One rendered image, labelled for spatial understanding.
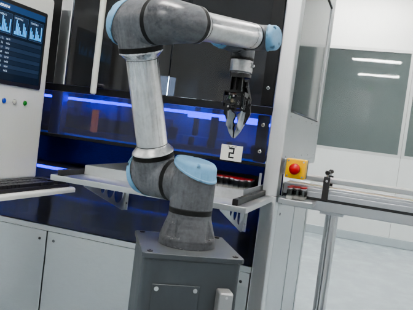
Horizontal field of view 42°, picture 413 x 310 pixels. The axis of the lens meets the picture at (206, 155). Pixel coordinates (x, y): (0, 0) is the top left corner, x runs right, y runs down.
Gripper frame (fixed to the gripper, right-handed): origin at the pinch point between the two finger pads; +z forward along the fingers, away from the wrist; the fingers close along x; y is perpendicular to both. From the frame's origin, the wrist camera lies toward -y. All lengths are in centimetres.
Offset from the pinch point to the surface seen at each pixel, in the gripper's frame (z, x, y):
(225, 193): 19.9, -0.1, 1.6
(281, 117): -8.2, 10.8, -24.1
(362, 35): -132, 15, -483
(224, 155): 8.5, -8.9, -24.5
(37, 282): 75, -86, -27
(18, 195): 30, -67, 20
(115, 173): 19.2, -41.2, 0.7
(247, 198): 20.1, 8.1, 3.9
